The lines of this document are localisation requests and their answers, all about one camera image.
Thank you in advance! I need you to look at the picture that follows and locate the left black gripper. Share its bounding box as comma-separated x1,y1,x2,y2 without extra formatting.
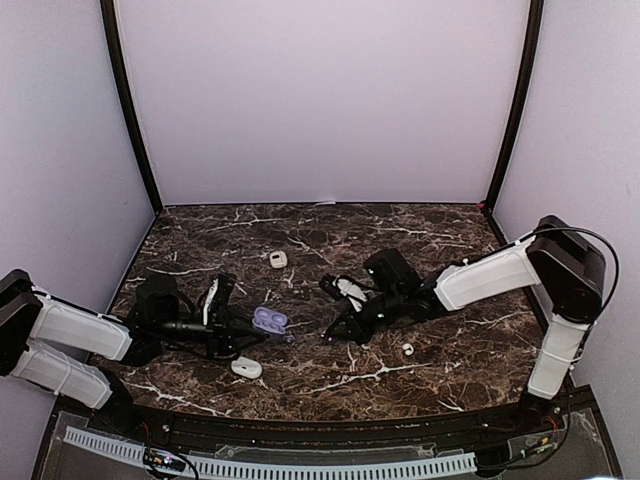
154,305,265,360

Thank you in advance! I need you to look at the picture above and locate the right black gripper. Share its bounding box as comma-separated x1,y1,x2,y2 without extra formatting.
326,288,406,346

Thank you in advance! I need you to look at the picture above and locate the white charging case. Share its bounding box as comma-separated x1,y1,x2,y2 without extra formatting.
231,356,263,380

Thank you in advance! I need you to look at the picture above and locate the purple blue charging case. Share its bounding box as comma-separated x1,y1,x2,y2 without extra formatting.
252,306,288,335

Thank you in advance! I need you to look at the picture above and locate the beige earbud charging case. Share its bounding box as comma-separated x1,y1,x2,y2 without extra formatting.
268,251,288,269

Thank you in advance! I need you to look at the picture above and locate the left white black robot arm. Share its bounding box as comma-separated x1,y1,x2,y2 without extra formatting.
1,269,269,436

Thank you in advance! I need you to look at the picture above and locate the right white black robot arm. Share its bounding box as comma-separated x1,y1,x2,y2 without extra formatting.
319,215,616,434

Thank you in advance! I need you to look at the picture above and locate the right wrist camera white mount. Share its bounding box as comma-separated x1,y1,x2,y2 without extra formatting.
334,277,368,312

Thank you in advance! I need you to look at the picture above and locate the white slotted cable duct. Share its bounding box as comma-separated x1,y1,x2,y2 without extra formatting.
62,427,477,479

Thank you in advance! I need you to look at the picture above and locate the black front table rail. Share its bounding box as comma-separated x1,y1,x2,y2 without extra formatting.
114,405,521,449

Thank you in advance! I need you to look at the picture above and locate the left black frame post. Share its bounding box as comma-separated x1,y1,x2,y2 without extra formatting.
100,0,164,216

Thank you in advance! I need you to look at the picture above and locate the black frame post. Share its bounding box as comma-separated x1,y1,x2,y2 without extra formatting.
100,0,164,216
483,0,545,217

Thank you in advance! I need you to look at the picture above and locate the right black frame post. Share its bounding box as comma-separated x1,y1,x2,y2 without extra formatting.
483,0,545,217

